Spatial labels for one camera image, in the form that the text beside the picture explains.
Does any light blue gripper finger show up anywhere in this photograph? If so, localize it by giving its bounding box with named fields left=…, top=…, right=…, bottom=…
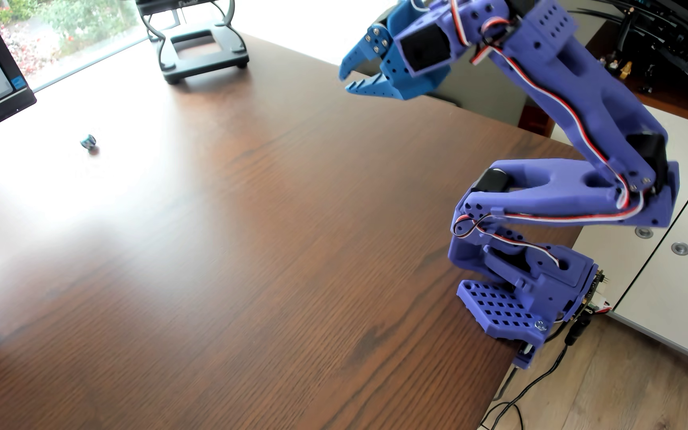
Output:
left=338, top=24, right=394, bottom=82
left=345, top=57, right=418, bottom=101

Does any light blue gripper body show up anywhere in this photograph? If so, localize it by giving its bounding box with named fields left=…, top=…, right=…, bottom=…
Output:
left=374, top=0, right=451, bottom=100

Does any black metal stand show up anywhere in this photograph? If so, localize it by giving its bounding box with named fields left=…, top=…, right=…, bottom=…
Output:
left=135, top=0, right=250, bottom=85

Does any black brick model spaceship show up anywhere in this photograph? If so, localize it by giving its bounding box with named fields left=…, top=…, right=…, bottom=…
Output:
left=571, top=0, right=688, bottom=111

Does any robot controller circuit board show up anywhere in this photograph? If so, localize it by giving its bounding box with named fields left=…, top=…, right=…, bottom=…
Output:
left=583, top=270, right=615, bottom=315

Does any black power cable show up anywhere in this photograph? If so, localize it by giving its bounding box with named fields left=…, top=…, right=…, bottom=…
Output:
left=478, top=311, right=593, bottom=430

